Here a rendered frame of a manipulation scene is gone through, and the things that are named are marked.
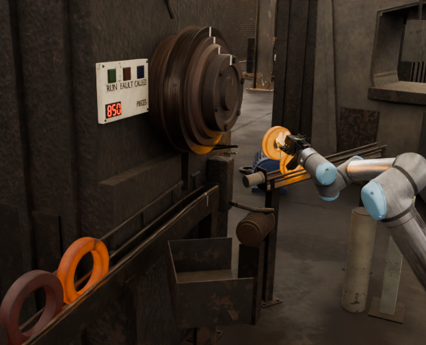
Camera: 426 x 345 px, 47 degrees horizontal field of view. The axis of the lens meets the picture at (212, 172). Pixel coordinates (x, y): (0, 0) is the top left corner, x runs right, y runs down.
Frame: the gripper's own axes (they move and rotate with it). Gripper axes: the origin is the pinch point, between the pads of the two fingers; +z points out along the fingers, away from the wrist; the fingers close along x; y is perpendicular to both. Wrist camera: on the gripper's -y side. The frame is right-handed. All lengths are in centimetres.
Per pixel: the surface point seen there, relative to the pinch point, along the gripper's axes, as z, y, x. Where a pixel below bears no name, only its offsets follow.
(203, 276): -64, -7, 72
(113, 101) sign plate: -23, 35, 90
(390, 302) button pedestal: -60, -63, -44
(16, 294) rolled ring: -72, 11, 128
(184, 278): -63, -7, 78
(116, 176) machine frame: -28, 10, 89
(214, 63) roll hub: -17, 44, 52
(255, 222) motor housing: -23.8, -27.1, 21.5
